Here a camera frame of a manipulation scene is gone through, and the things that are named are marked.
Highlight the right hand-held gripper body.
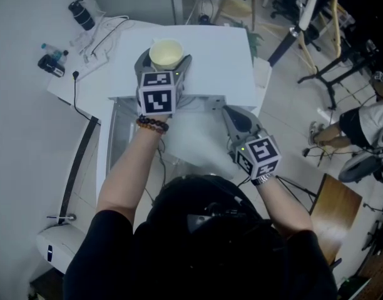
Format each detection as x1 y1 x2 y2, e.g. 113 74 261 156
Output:
227 125 283 181

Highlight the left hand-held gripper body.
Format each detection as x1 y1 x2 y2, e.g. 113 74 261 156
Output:
134 69 185 117

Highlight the cream cup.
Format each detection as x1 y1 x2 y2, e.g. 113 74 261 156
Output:
148 38 183 73

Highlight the white cabinet appliance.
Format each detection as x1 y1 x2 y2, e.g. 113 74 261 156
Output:
96 25 261 206

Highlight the person's left forearm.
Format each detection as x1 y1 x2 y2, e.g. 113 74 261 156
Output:
96 114 167 224

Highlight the person's right forearm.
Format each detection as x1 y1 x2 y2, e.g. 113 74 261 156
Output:
257 175 314 240

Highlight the silver wristwatch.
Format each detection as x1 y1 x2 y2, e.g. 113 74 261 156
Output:
250 172 273 186

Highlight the green plant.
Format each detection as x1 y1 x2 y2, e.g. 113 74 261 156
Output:
233 20 264 59

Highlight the black water bottle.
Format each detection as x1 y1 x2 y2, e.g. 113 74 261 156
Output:
68 0 96 31

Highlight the round yellow stool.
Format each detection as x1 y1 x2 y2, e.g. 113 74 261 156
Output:
215 0 253 18

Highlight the black metal pole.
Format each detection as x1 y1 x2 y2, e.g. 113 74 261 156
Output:
267 26 302 67

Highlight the black floor stand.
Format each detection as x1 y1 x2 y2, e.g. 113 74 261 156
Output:
297 54 370 111

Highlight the black chest pack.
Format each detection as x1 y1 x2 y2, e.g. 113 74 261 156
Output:
186 201 252 237

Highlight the clear plastic bottle blue label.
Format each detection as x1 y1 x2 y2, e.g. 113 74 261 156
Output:
41 43 69 65

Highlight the brown wooden stool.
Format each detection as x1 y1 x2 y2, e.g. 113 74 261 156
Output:
309 172 364 267

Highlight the grey office chair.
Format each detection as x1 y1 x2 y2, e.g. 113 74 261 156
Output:
337 148 383 184

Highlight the black table leg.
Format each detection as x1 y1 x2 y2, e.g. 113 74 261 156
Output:
58 116 100 224

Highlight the white blue pen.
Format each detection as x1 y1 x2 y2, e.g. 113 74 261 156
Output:
46 214 77 223

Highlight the person's black shirt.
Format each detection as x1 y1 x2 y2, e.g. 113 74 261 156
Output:
62 173 338 300

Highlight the white round appliance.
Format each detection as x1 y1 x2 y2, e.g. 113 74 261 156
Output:
36 223 88 274

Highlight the dark brown low table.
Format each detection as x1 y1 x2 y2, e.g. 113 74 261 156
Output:
28 267 66 300

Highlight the brown bead bracelet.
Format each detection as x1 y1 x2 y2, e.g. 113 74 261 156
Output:
135 114 170 134

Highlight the dark thin cable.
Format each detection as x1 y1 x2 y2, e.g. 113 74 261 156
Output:
91 17 130 58

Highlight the white cable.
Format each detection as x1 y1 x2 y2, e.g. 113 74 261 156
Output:
69 11 131 64

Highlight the black power cable with plug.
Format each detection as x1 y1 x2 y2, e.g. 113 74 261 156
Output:
71 70 101 124

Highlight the black camera white label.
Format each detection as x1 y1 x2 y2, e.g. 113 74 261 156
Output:
37 54 66 78

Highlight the white chair frame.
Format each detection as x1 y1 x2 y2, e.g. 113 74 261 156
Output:
290 0 322 39

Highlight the light wooden chair frame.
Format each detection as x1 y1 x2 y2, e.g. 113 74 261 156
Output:
299 0 344 74

